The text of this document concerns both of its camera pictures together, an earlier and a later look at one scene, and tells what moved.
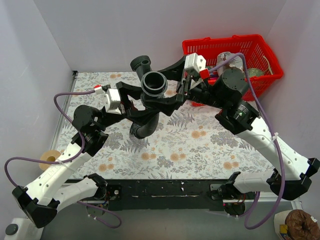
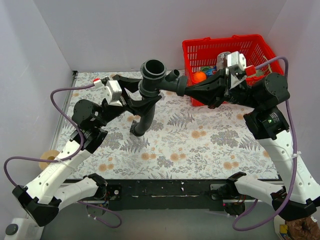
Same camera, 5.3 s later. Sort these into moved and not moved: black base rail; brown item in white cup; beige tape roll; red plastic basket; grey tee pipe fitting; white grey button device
Moved: grey tee pipe fitting
Not moved: brown item in white cup; beige tape roll; white grey button device; red plastic basket; black base rail
